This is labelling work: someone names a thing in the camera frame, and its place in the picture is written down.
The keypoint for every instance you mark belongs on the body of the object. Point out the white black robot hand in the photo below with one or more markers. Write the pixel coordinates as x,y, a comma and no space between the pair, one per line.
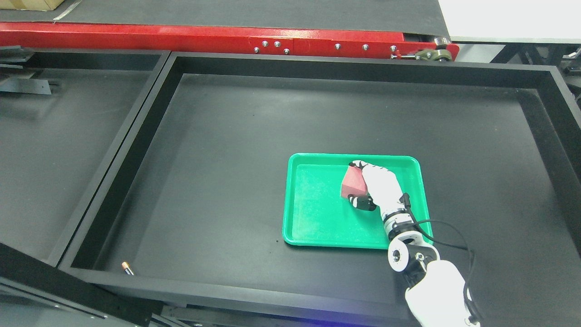
383,189

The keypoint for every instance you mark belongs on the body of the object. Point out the pink foam block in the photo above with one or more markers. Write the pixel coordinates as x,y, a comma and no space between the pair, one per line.
353,183

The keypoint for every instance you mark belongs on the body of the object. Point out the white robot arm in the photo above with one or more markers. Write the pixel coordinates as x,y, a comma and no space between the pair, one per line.
437,294

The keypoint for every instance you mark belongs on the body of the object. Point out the green plastic tray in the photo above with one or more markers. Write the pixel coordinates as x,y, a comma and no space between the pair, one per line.
316,215

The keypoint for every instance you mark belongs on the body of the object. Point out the black metal shelf right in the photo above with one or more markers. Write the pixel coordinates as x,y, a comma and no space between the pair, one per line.
224,198

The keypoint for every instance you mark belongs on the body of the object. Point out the black metal shelf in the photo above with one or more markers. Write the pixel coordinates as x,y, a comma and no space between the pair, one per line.
224,198
58,140

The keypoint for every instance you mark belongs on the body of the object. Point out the black metal shelf left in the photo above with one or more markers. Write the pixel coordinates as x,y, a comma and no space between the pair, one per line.
58,140

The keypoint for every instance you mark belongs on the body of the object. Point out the small battery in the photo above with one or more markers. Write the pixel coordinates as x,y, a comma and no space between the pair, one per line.
127,268

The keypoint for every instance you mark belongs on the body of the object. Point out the red conveyor frame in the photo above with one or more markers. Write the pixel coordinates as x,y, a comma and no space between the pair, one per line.
216,39

